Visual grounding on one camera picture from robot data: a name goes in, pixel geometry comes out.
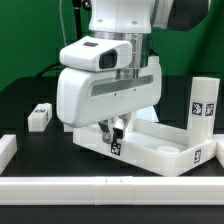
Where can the white desk top tray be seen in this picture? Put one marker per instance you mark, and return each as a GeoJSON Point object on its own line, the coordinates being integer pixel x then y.
{"type": "Point", "coordinates": [155, 147]}

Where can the white left fence block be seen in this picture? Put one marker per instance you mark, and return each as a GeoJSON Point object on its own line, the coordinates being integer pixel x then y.
{"type": "Point", "coordinates": [8, 148]}

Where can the white front fence bar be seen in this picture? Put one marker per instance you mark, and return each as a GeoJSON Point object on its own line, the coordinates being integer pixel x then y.
{"type": "Point", "coordinates": [112, 191]}

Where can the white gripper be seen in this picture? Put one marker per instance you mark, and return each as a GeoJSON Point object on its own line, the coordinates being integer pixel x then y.
{"type": "Point", "coordinates": [89, 89]}

